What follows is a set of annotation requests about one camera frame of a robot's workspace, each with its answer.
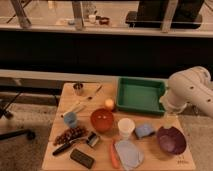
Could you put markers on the orange pepper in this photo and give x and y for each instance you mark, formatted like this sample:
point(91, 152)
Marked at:
point(113, 158)

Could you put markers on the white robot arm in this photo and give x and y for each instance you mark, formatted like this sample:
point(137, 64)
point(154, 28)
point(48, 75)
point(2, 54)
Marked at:
point(189, 86)

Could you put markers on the red bowl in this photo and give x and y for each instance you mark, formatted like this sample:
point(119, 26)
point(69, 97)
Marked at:
point(102, 120)

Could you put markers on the purple bowl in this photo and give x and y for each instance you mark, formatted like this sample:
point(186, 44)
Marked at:
point(171, 140)

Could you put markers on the yellow orange fruit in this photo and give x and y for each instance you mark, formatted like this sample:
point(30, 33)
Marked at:
point(109, 104)

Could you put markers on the thin dark brush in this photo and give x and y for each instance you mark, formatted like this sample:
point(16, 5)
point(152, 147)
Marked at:
point(90, 97)

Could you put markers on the green plastic tray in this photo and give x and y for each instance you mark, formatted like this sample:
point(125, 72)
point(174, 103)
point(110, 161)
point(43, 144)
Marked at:
point(140, 95)

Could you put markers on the small metal cup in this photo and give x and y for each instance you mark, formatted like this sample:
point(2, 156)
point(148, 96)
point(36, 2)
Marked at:
point(78, 88)

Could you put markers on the wooden spoon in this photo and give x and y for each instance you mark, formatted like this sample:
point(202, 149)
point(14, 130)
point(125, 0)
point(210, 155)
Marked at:
point(75, 106)

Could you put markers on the white paper cup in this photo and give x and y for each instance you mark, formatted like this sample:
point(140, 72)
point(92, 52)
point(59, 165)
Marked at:
point(126, 127)

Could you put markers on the small blue cup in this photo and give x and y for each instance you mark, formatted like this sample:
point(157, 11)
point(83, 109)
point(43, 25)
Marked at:
point(70, 119)

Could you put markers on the small silver black box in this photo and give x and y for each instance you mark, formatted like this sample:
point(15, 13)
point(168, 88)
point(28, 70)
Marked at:
point(92, 139)

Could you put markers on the bunch of brown grapes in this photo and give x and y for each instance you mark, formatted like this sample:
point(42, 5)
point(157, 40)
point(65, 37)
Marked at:
point(70, 134)

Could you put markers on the blue sponge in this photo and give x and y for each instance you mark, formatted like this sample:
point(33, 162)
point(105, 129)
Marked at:
point(144, 130)

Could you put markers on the black rectangular block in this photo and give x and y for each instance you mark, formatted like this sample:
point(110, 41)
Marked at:
point(82, 158)

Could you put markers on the light blue cloth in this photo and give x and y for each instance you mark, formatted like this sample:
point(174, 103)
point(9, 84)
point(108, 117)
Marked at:
point(130, 155)

